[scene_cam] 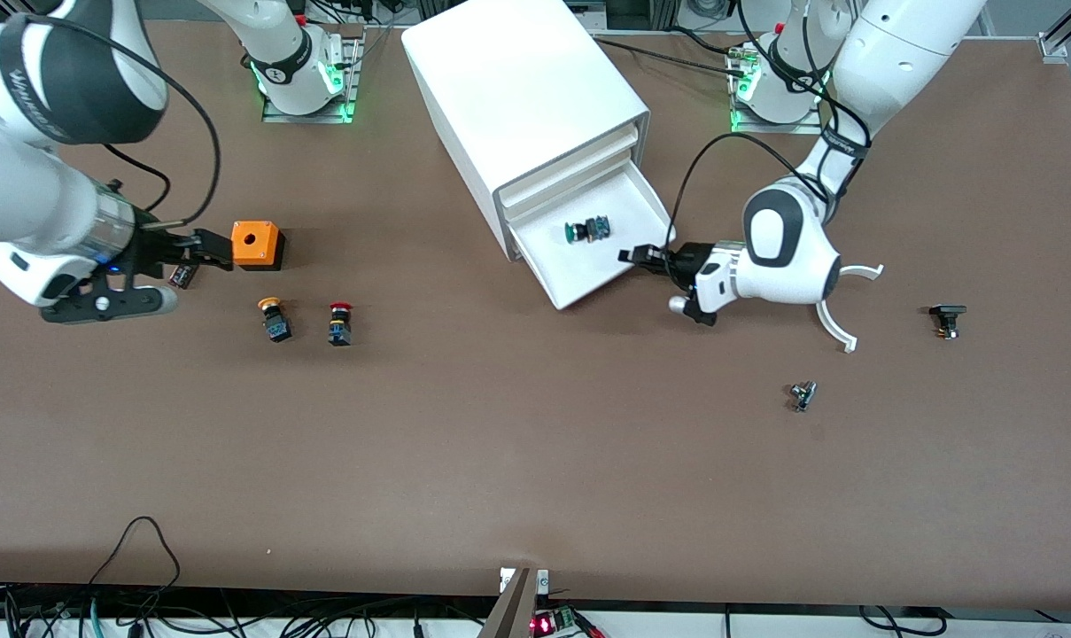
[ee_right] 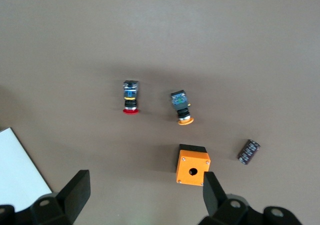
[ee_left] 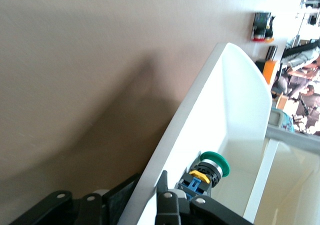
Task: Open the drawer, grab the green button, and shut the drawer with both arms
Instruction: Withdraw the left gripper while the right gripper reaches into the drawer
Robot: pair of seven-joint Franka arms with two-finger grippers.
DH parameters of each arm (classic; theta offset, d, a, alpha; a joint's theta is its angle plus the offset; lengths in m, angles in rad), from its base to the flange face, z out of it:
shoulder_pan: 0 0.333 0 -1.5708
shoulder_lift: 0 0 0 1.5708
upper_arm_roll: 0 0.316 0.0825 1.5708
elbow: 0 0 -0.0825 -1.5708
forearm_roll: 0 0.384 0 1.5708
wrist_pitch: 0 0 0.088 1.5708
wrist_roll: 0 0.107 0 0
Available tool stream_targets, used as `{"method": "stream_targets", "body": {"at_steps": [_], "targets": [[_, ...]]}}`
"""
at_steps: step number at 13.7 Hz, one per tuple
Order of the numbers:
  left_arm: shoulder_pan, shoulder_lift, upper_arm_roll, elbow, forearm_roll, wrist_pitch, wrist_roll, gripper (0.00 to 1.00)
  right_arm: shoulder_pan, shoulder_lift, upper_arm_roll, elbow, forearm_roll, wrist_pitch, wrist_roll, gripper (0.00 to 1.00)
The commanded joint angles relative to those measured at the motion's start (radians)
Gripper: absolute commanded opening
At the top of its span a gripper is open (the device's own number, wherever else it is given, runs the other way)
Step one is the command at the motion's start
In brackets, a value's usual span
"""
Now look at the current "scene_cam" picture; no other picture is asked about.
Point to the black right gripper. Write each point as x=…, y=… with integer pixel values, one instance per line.
x=152, y=251

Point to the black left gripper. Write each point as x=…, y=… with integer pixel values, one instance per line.
x=692, y=259

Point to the white lowest drawer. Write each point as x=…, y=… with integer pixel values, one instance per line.
x=606, y=266

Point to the green push button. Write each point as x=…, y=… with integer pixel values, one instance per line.
x=586, y=230

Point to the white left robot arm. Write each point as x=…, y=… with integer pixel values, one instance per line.
x=783, y=248

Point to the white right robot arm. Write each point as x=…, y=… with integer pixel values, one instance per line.
x=30, y=177

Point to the yellow push button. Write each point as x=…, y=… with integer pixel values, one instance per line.
x=275, y=324

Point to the red push button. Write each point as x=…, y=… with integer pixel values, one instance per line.
x=340, y=326

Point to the white drawer cabinet housing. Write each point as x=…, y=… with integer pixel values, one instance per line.
x=508, y=89

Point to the black push button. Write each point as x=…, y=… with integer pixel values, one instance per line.
x=947, y=312

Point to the small black contact block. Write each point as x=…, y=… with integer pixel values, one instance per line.
x=185, y=278

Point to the small metal clamp part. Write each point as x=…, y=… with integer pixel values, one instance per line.
x=803, y=396

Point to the circuit board with red light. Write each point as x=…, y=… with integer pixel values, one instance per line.
x=553, y=622

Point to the orange button enclosure box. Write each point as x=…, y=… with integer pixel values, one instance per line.
x=256, y=244

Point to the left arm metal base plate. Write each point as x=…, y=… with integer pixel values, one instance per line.
x=748, y=124

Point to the white curved plastic bracket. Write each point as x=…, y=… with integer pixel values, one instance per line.
x=832, y=326

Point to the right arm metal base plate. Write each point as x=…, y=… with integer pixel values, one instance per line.
x=351, y=84

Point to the grey metal post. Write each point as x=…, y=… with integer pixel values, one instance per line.
x=513, y=607

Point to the aluminium frame profile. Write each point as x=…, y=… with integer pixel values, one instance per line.
x=1067, y=31

